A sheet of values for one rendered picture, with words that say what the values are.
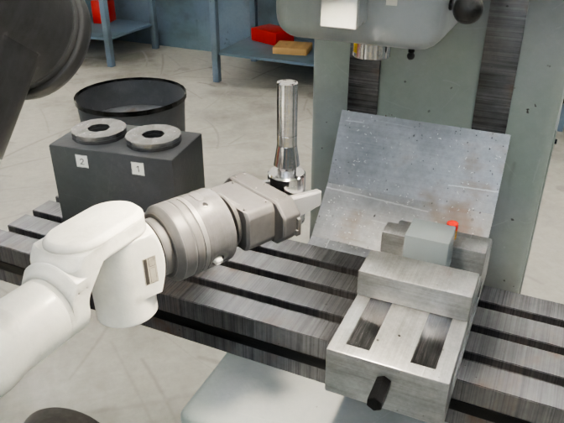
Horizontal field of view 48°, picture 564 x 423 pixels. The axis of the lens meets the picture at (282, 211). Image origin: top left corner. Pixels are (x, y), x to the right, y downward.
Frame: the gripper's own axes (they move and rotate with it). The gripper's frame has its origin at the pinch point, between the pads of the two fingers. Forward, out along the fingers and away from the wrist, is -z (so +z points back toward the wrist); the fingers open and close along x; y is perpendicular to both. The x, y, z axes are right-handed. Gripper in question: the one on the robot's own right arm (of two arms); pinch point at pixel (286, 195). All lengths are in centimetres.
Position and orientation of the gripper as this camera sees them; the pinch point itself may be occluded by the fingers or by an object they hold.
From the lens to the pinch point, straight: 79.0
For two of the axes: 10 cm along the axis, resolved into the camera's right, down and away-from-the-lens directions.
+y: -0.1, 8.8, 4.8
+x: -6.5, -3.7, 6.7
